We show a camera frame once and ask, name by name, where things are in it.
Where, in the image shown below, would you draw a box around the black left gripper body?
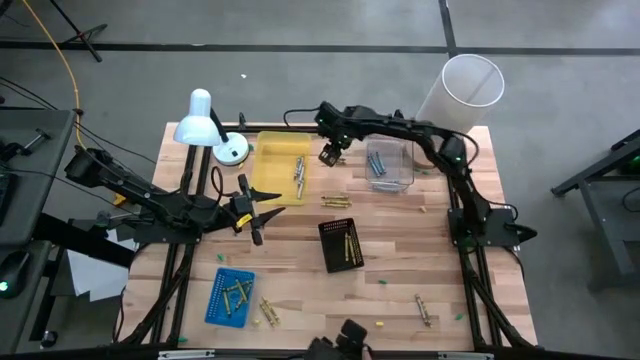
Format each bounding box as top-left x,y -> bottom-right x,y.
219,173 -> 264,246

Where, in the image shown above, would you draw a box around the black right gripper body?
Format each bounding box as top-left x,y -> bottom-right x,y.
314,101 -> 357,151

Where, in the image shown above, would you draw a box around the yellow plastic bin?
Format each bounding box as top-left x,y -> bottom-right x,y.
250,130 -> 313,207

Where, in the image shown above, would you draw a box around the black plastic basket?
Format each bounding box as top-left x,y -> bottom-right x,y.
318,217 -> 366,274

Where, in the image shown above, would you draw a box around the blue plastic basket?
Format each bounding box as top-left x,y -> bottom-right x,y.
203,267 -> 257,330

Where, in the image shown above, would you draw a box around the clear plastic container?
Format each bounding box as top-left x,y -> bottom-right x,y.
364,132 -> 416,195

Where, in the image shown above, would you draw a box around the white desk lamp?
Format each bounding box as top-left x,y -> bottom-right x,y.
173,88 -> 250,167

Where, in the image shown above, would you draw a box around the white cylinder shade lamp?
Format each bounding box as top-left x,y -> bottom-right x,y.
405,53 -> 505,170

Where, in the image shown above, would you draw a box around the black handheld device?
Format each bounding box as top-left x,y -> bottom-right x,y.
304,318 -> 374,360

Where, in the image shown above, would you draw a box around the white paper sheets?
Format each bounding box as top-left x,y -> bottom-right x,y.
66,227 -> 137,303

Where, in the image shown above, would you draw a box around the black desk beam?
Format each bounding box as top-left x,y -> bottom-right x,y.
32,212 -> 137,269

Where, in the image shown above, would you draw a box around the black desk clamp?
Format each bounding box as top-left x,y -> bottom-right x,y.
0,128 -> 53,162

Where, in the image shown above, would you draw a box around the black tripod stand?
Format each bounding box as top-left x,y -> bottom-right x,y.
48,0 -> 109,64

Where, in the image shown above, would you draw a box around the black computer mouse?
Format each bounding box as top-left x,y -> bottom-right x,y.
0,249 -> 32,300

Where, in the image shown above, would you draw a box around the dark grey low desk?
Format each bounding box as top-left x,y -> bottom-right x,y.
0,239 -> 55,357

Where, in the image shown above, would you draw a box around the dark grey cart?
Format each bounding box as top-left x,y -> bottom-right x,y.
551,128 -> 640,294

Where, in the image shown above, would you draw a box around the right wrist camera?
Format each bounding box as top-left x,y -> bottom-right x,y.
318,142 -> 343,168

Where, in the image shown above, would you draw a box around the black table back rail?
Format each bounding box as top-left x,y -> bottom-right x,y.
219,122 -> 416,135

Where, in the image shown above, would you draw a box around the black table rail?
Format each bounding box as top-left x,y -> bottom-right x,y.
0,344 -> 640,360
219,122 -> 416,135

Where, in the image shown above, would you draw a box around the black left frame rails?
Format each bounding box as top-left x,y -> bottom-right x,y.
113,144 -> 214,347

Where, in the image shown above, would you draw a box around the black frame rails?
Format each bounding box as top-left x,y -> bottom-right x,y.
442,139 -> 537,350
113,144 -> 214,347

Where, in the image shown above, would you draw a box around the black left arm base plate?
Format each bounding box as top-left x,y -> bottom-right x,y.
133,206 -> 207,245

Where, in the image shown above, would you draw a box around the black table front rail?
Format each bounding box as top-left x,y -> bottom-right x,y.
0,344 -> 640,360

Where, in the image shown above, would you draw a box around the black floor cable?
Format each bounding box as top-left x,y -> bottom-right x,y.
74,119 -> 157,166
0,75 -> 60,112

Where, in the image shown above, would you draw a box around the silver frame bracket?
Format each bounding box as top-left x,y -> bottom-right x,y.
157,349 -> 217,360
436,351 -> 495,360

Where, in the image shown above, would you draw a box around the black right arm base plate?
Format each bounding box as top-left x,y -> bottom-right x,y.
448,207 -> 539,250

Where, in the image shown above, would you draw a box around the black right frame rails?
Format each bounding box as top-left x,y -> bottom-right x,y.
442,139 -> 537,350

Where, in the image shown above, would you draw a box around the yellow cable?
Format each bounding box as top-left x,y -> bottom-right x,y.
22,0 -> 127,208

